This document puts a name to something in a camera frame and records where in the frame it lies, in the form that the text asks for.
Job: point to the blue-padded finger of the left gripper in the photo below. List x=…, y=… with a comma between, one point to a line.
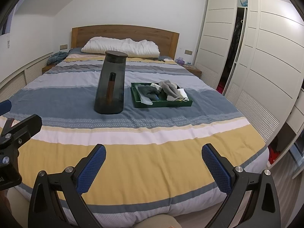
x=5, y=106

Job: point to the grey fleece cloth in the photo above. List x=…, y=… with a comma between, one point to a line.
x=171, y=91

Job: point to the teal cloth on nightstand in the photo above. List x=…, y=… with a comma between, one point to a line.
x=57, y=57

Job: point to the white waffle cloth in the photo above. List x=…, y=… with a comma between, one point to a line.
x=183, y=94

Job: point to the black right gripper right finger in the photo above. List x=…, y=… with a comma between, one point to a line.
x=262, y=209

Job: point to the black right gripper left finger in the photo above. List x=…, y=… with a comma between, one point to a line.
x=45, y=208

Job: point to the white wardrobe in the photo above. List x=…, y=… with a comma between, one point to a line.
x=252, y=52

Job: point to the white pillow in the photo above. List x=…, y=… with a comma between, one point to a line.
x=141, y=49

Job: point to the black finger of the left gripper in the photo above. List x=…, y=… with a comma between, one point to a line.
x=21, y=132

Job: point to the wooden right nightstand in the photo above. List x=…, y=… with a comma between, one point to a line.
x=193, y=70

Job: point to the wooden left nightstand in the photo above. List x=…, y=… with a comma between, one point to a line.
x=47, y=68

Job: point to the wooden headboard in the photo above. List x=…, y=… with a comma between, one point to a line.
x=167, y=41

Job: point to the purple item on nightstand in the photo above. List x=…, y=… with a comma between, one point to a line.
x=180, y=61

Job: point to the green tray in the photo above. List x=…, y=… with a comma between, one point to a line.
x=162, y=102

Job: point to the striped bed cover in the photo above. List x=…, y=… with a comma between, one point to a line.
x=153, y=163

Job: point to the wooden nightstand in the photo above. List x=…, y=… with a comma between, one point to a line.
x=193, y=70
x=47, y=68

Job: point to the facial tissue pack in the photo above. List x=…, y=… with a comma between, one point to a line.
x=156, y=86

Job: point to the dark grey blue-edged towel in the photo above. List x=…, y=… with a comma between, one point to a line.
x=149, y=91

